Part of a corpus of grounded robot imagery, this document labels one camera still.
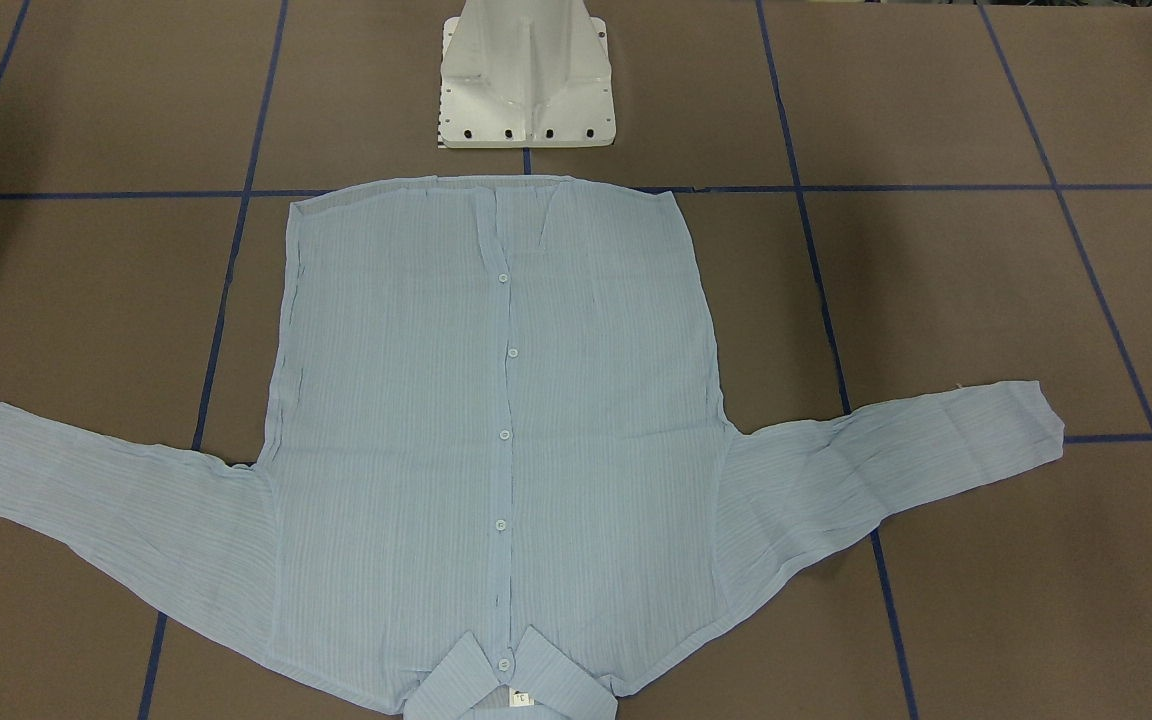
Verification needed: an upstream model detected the light blue button shirt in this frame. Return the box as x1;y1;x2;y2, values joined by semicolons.
0;176;1064;719

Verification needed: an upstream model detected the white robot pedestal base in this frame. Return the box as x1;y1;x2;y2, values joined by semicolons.
435;1;617;149

